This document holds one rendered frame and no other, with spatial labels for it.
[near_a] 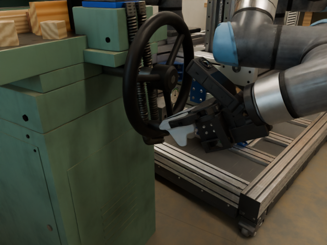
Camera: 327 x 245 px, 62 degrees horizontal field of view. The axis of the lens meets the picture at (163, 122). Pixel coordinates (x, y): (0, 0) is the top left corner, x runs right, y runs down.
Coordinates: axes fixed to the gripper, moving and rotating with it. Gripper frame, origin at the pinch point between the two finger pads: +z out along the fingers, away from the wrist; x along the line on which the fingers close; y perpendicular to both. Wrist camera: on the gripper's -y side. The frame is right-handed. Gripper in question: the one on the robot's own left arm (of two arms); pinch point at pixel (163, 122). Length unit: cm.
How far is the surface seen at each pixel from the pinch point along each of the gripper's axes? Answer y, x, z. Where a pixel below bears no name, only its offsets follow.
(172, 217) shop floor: 55, 43, 56
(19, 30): -33.1, -2.4, 25.9
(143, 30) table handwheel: -17.8, 1.6, -4.0
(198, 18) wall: -59, 332, 132
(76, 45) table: -23.0, 0.6, 13.8
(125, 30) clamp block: -21.1, 6.7, 4.0
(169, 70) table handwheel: -9.1, 8.8, -0.8
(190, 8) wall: -78, 332, 137
